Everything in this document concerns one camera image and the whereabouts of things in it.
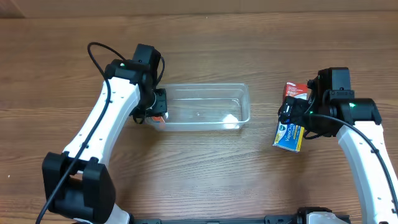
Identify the orange bottle white cap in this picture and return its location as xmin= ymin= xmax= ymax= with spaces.
xmin=151 ymin=116 xmax=165 ymax=124

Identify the blue VapoDrops box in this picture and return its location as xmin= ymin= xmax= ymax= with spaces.
xmin=273 ymin=123 xmax=305 ymax=152

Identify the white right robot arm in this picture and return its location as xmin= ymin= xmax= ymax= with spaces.
xmin=278 ymin=67 xmax=397 ymax=223

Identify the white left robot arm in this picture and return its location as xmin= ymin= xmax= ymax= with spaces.
xmin=36 ymin=44 xmax=167 ymax=223

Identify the clear plastic container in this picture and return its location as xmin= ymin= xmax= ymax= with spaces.
xmin=145 ymin=83 xmax=251 ymax=131

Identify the red medicine box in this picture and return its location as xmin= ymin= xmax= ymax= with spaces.
xmin=283 ymin=82 xmax=308 ymax=100

